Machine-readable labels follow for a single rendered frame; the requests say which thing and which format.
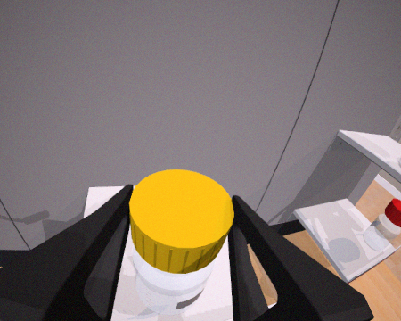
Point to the white bottle with yellow cap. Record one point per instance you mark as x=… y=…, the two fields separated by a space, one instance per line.
x=179 y=222

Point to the clear glass bottle with red cap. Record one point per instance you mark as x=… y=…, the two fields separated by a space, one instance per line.
x=385 y=228

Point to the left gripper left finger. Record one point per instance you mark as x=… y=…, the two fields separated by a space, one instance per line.
x=47 y=282

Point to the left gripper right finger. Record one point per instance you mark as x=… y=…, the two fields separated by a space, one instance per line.
x=306 y=290

